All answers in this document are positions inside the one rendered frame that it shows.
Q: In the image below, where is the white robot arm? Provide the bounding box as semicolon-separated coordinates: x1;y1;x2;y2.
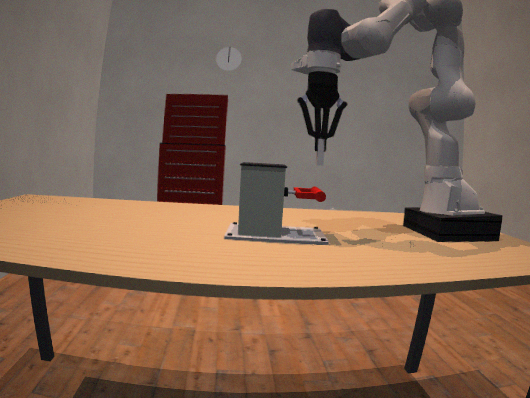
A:
291;0;485;215

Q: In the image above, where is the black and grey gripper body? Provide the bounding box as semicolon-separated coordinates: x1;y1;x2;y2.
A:
306;71;339;109

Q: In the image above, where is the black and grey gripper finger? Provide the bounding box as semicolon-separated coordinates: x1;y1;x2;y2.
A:
320;95;347;166
297;93;322;166

